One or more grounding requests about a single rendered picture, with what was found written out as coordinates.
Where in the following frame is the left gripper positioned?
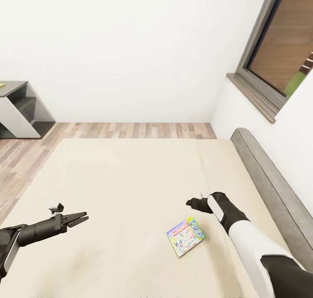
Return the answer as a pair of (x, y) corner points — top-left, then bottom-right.
(34, 212), (89, 242)

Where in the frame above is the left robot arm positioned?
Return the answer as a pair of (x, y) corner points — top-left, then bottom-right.
(0, 201), (89, 281)

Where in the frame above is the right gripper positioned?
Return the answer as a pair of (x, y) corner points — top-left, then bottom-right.
(186, 198), (213, 213)

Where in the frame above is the board game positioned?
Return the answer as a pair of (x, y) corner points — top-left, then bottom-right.
(167, 216), (206, 257)

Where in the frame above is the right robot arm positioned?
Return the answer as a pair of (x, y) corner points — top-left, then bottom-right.
(186, 190), (313, 298)

